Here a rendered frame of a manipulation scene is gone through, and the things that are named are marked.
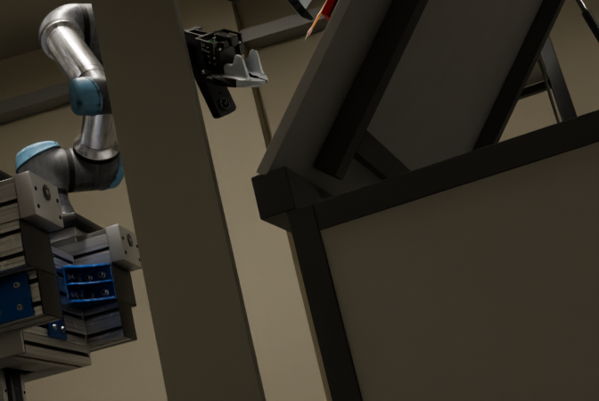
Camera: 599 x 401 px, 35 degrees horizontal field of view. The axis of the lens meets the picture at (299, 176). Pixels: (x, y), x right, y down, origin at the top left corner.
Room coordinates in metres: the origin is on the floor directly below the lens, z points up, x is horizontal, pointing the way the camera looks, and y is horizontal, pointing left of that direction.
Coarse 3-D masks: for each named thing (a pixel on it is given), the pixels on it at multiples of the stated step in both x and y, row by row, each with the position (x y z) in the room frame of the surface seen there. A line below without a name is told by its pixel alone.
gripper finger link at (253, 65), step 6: (252, 54) 1.61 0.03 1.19; (246, 60) 1.63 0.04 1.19; (252, 60) 1.62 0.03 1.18; (258, 60) 1.61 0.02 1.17; (246, 66) 1.64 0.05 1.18; (252, 66) 1.63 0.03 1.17; (258, 66) 1.61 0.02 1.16; (252, 72) 1.63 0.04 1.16; (258, 72) 1.62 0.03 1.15; (264, 78) 1.60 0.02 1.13
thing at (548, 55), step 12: (552, 48) 2.36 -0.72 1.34; (540, 60) 2.71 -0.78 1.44; (552, 60) 2.36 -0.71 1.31; (540, 72) 2.82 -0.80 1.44; (552, 72) 2.37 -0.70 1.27; (528, 84) 2.90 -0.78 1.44; (540, 84) 2.91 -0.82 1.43; (552, 84) 2.37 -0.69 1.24; (564, 84) 2.36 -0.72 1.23; (528, 96) 2.95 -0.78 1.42; (564, 96) 2.36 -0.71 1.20; (564, 108) 2.37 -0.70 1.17
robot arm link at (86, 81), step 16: (48, 16) 1.93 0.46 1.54; (64, 16) 1.92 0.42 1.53; (80, 16) 1.95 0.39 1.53; (48, 32) 1.90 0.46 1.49; (64, 32) 1.88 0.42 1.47; (80, 32) 1.94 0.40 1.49; (48, 48) 1.91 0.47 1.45; (64, 48) 1.84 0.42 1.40; (80, 48) 1.82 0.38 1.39; (64, 64) 1.82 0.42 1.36; (80, 64) 1.77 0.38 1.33; (96, 64) 1.78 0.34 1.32; (80, 80) 1.70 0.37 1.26; (96, 80) 1.72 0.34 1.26; (80, 96) 1.70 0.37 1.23; (96, 96) 1.71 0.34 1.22; (80, 112) 1.73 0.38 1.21; (96, 112) 1.74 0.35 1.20
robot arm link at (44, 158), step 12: (36, 144) 2.25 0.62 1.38; (48, 144) 2.27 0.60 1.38; (24, 156) 2.25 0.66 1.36; (36, 156) 2.25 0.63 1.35; (48, 156) 2.26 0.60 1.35; (60, 156) 2.28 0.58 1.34; (24, 168) 2.25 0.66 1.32; (36, 168) 2.25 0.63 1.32; (48, 168) 2.26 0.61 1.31; (60, 168) 2.27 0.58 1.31; (72, 168) 2.29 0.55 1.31; (48, 180) 2.26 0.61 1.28; (60, 180) 2.28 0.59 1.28; (72, 180) 2.30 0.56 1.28
